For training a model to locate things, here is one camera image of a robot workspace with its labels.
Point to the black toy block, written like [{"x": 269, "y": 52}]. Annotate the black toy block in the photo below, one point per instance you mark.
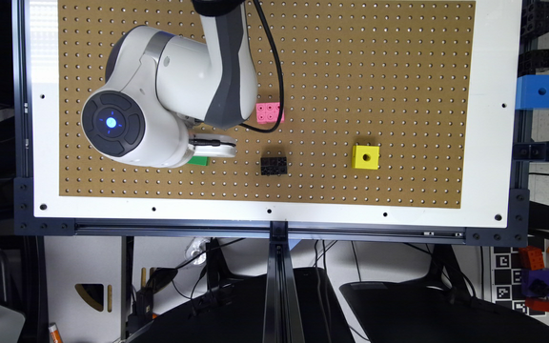
[{"x": 273, "y": 165}]

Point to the blue cube block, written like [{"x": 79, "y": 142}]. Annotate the blue cube block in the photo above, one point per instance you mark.
[{"x": 532, "y": 92}]

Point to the aluminium table frame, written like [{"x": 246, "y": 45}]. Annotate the aluminium table frame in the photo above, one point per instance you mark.
[{"x": 495, "y": 209}]

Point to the black office chair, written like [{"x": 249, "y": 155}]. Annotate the black office chair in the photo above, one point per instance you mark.
[
  {"x": 240, "y": 317},
  {"x": 399, "y": 312}
]

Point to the fiducial marker sheet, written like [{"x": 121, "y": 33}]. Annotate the fiducial marker sheet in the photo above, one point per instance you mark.
[{"x": 506, "y": 279}]

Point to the pink toy block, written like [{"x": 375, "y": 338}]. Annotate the pink toy block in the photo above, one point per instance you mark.
[{"x": 268, "y": 113}]

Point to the green block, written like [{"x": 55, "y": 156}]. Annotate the green block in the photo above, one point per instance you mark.
[{"x": 199, "y": 161}]

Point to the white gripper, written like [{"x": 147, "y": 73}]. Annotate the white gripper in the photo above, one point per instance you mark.
[{"x": 213, "y": 145}]

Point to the red block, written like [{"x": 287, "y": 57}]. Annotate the red block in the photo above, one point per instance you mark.
[{"x": 531, "y": 258}]

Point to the yellow cube block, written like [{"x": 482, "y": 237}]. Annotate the yellow cube block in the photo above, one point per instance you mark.
[{"x": 365, "y": 157}]

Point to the black office chair right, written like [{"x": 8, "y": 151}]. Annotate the black office chair right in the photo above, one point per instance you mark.
[{"x": 399, "y": 312}]

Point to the purple block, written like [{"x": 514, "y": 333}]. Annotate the purple block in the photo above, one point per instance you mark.
[{"x": 535, "y": 283}]

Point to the black block stack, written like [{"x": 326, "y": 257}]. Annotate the black block stack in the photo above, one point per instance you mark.
[{"x": 534, "y": 24}]

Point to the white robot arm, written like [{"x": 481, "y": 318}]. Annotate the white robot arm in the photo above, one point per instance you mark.
[{"x": 167, "y": 98}]

